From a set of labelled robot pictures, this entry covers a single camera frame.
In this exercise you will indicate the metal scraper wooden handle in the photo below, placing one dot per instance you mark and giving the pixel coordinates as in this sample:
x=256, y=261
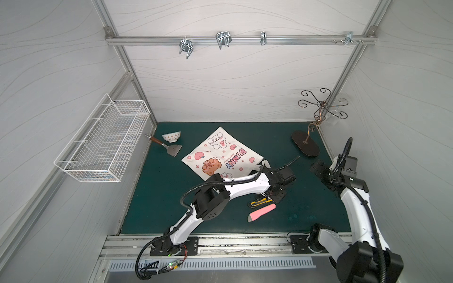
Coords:
x=172, y=150

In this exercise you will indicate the copper jewelry stand black base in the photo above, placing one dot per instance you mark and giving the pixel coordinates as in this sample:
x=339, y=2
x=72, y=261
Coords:
x=303, y=139

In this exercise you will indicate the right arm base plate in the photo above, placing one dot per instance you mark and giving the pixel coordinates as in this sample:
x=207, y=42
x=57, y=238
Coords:
x=299, y=243

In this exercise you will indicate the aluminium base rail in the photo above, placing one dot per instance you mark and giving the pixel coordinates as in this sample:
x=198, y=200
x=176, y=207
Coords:
x=210, y=245

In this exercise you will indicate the green table mat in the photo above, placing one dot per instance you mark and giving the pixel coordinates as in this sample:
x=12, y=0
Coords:
x=164, y=179

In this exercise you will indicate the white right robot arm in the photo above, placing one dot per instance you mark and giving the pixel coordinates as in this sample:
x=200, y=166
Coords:
x=368, y=258

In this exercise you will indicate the patterned ceramic bowl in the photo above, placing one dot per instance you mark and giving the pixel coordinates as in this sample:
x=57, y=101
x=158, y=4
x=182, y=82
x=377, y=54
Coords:
x=171, y=137

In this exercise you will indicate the white wire basket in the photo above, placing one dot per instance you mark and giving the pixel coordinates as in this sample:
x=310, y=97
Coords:
x=101, y=149

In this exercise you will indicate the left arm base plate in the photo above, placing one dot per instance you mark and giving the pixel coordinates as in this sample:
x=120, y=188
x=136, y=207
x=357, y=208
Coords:
x=166, y=248

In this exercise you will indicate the metal hook clamp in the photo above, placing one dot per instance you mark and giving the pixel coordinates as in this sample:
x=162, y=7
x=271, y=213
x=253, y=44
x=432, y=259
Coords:
x=349, y=39
x=263, y=38
x=223, y=39
x=186, y=46

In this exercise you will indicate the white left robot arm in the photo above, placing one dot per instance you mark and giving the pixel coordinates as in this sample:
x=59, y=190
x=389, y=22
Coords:
x=206, y=201

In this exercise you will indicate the pink art knife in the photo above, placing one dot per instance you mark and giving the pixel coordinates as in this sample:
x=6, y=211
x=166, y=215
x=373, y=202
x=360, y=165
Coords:
x=253, y=216

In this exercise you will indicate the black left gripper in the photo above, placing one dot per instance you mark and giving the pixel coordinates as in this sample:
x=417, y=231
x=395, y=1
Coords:
x=277, y=193

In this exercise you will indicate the white cartoon tote bag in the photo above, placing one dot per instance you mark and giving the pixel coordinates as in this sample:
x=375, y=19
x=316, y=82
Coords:
x=222, y=154

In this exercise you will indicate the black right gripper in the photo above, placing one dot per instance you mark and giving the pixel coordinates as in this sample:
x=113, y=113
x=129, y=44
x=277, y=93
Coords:
x=319, y=169

